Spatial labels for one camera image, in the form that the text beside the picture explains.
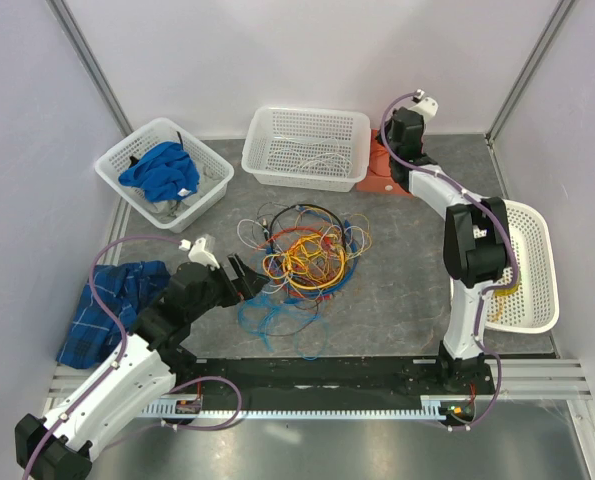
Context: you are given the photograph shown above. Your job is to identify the thick black cable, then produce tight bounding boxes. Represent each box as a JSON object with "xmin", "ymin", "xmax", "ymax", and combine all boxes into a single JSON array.
[{"xmin": 268, "ymin": 203, "xmax": 348, "ymax": 251}]

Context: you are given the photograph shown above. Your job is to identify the aluminium frame post right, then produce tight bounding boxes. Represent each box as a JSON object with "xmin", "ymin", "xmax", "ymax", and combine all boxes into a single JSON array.
[{"xmin": 485, "ymin": 0, "xmax": 577, "ymax": 147}]

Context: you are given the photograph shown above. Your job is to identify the blue plaid cloth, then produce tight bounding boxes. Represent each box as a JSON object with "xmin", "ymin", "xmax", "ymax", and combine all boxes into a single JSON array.
[{"xmin": 56, "ymin": 261, "xmax": 170, "ymax": 369}]

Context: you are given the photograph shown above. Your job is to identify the orange plastic tray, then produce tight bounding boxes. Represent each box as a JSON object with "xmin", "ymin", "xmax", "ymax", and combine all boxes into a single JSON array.
[{"xmin": 356, "ymin": 129, "xmax": 410, "ymax": 197}]

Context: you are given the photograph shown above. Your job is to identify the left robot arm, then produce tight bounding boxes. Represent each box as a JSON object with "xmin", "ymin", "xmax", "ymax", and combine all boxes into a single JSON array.
[{"xmin": 14, "ymin": 255, "xmax": 269, "ymax": 479}]

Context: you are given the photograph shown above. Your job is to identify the thick red cable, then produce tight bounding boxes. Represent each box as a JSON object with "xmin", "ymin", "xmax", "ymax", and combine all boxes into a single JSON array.
[{"xmin": 261, "ymin": 227, "xmax": 338, "ymax": 301}]

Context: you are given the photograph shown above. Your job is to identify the white perforated basket middle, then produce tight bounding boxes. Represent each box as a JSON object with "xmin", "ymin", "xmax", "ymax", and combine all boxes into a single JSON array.
[{"xmin": 241, "ymin": 106, "xmax": 371, "ymax": 192}]

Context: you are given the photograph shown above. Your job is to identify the slotted cable duct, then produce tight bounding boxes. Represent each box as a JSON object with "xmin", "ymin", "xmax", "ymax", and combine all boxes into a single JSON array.
[{"xmin": 138, "ymin": 394, "xmax": 474, "ymax": 421}]

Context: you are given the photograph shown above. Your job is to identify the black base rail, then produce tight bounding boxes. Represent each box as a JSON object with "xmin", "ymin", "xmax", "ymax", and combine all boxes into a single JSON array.
[{"xmin": 177, "ymin": 356, "xmax": 495, "ymax": 400}]

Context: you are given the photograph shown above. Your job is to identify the white wires in basket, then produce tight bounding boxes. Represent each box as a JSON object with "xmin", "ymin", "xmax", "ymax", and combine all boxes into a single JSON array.
[{"xmin": 271, "ymin": 132, "xmax": 354, "ymax": 177}]

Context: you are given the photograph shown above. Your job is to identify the thick yellow cable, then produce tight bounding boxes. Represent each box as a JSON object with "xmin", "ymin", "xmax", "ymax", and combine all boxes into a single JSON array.
[{"xmin": 261, "ymin": 239, "xmax": 351, "ymax": 291}]

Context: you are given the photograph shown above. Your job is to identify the aluminium frame post left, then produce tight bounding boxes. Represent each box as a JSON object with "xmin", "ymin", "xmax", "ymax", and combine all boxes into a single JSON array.
[{"xmin": 46, "ymin": 0, "xmax": 133, "ymax": 136}]

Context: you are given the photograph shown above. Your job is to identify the thin brown wire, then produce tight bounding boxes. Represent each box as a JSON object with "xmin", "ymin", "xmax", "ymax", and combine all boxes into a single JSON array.
[{"xmin": 256, "ymin": 294, "xmax": 328, "ymax": 337}]

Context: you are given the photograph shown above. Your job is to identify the thin yellow wire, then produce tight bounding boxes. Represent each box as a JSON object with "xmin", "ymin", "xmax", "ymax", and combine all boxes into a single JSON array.
[{"xmin": 261, "ymin": 207, "xmax": 373, "ymax": 301}]

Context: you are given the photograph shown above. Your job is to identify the white perforated basket right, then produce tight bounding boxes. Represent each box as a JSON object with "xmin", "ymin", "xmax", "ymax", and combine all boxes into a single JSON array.
[{"xmin": 448, "ymin": 198, "xmax": 561, "ymax": 335}]

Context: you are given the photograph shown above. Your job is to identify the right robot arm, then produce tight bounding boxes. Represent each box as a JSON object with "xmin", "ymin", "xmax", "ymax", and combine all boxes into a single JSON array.
[{"xmin": 379, "ymin": 107, "xmax": 516, "ymax": 394}]

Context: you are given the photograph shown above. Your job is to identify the white perforated basket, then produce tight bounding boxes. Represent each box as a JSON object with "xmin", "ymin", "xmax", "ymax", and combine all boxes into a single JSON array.
[
  {"xmin": 95, "ymin": 118, "xmax": 234, "ymax": 233},
  {"xmin": 448, "ymin": 198, "xmax": 561, "ymax": 335},
  {"xmin": 241, "ymin": 106, "xmax": 371, "ymax": 192}
]

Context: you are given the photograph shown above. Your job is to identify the grey cloth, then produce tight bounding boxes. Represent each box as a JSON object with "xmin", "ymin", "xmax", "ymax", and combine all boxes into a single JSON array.
[{"xmin": 148, "ymin": 164, "xmax": 222, "ymax": 223}]

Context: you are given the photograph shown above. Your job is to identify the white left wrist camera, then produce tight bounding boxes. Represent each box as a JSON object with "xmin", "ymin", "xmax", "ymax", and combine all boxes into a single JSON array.
[{"xmin": 178, "ymin": 234, "xmax": 221, "ymax": 270}]

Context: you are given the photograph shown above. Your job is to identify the thin light blue wire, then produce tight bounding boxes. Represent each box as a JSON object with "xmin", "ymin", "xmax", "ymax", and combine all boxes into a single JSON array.
[{"xmin": 235, "ymin": 284, "xmax": 330, "ymax": 361}]

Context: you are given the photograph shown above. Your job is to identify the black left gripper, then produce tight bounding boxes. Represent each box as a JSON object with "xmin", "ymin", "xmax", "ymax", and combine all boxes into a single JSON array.
[{"xmin": 187, "ymin": 253, "xmax": 269, "ymax": 321}]

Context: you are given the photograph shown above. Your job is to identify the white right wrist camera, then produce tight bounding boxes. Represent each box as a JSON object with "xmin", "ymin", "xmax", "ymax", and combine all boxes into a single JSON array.
[{"xmin": 409, "ymin": 89, "xmax": 438, "ymax": 123}]

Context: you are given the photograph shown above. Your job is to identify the thin white wire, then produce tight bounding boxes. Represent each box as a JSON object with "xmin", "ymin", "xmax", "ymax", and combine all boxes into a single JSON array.
[{"xmin": 235, "ymin": 217, "xmax": 303, "ymax": 301}]

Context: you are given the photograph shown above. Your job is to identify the yellow green wire coil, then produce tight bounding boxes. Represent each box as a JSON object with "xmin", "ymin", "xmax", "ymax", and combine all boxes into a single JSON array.
[{"xmin": 486, "ymin": 282, "xmax": 521, "ymax": 321}]

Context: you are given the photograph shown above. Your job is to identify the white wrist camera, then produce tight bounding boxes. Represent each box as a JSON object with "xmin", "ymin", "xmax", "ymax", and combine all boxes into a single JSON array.
[
  {"xmin": 409, "ymin": 89, "xmax": 438, "ymax": 123},
  {"xmin": 178, "ymin": 234, "xmax": 221, "ymax": 270}
]

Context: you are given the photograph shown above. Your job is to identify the white perforated basket left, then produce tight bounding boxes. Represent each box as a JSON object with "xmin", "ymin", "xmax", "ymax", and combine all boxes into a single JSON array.
[{"xmin": 95, "ymin": 118, "xmax": 234, "ymax": 233}]

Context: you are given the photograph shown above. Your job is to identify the blue ethernet cable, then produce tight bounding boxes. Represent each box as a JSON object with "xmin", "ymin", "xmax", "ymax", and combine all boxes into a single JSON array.
[{"xmin": 261, "ymin": 203, "xmax": 363, "ymax": 306}]

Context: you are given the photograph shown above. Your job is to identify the aluminium frame post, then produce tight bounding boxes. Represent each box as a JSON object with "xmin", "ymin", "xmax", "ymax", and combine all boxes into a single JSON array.
[
  {"xmin": 485, "ymin": 0, "xmax": 577, "ymax": 147},
  {"xmin": 46, "ymin": 0, "xmax": 133, "ymax": 136}
]

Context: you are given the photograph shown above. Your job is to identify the thin red wire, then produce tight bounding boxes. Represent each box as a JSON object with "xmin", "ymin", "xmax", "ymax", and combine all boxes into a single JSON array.
[{"xmin": 369, "ymin": 132, "xmax": 393, "ymax": 176}]

